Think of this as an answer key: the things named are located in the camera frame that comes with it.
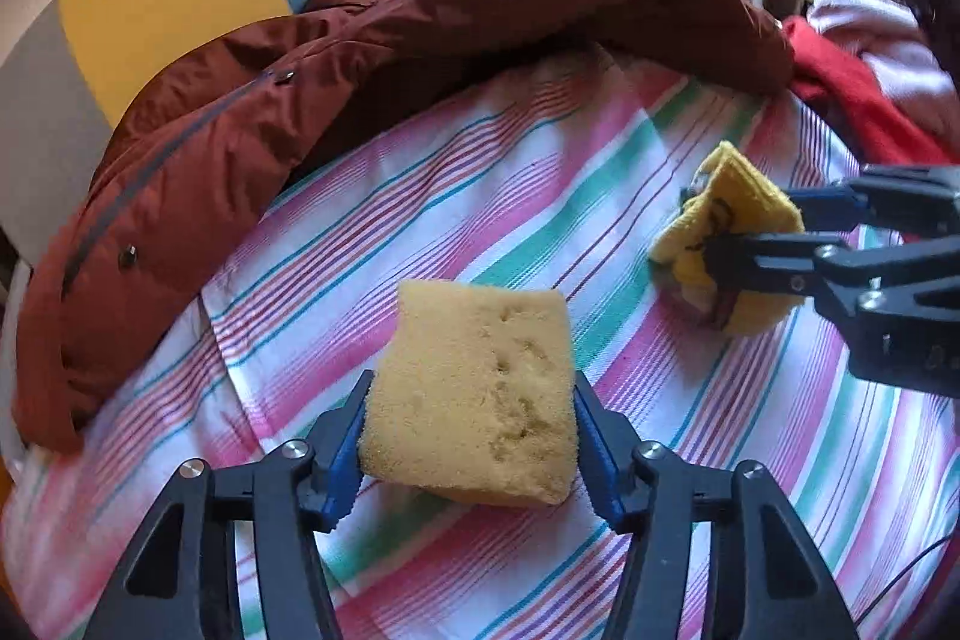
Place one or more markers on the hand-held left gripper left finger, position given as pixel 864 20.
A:
pixel 346 452

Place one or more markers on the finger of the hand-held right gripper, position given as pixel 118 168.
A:
pixel 825 203
pixel 765 257

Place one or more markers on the maroon padded jacket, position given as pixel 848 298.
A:
pixel 375 63

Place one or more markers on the red cloth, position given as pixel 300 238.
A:
pixel 847 93

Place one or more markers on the lilac garment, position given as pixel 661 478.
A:
pixel 885 33

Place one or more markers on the yellow sponge with holes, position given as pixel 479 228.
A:
pixel 465 385

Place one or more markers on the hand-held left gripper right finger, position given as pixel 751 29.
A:
pixel 596 452

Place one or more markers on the yellow sock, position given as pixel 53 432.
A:
pixel 739 190

